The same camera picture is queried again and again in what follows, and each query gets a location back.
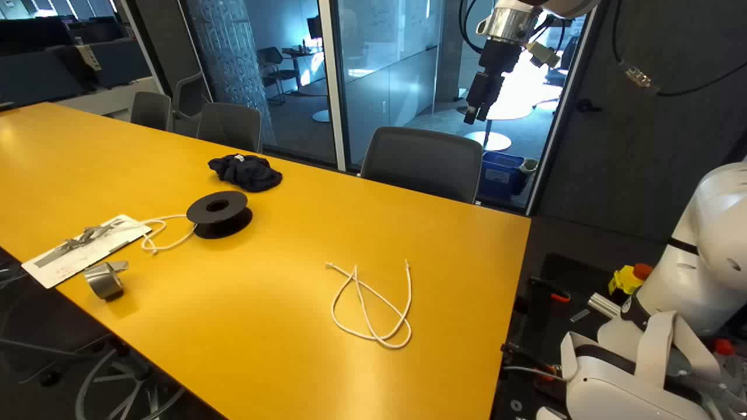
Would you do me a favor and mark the yellow red emergency button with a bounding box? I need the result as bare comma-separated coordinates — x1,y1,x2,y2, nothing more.
606,262,654,299

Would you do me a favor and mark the black filament spool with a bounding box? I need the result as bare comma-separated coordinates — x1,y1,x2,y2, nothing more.
185,190,255,240

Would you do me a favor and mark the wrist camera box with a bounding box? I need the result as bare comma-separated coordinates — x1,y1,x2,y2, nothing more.
522,38,563,70

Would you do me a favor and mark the dark grey office chair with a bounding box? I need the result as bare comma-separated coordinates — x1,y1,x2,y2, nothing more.
359,126,486,205
128,90,176,134
194,100,264,155
171,73,213,120

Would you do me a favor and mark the blue bin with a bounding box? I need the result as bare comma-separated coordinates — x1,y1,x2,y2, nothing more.
478,149,539,205

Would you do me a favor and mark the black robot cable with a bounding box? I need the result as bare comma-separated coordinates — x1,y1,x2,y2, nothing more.
609,0,747,100

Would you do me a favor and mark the black lounge chair behind glass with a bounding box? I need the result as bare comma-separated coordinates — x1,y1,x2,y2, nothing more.
255,44,302,91

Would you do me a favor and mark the long white rope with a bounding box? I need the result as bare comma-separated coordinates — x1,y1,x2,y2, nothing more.
325,260,415,352

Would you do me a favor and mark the short white string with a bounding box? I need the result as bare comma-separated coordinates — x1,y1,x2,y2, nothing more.
138,213,201,258

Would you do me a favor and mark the round white table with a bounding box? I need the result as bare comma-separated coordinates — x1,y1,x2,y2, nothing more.
464,128,514,155

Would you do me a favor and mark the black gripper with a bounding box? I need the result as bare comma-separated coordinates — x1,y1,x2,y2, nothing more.
463,40,522,126

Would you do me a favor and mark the office chair grey star base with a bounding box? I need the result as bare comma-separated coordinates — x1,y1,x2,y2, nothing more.
73,346,188,420

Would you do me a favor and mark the black clamp red handle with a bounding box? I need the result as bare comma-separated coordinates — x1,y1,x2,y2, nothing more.
521,276,575,346

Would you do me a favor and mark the small grey adapter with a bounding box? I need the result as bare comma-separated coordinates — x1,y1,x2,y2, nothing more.
82,260,131,303

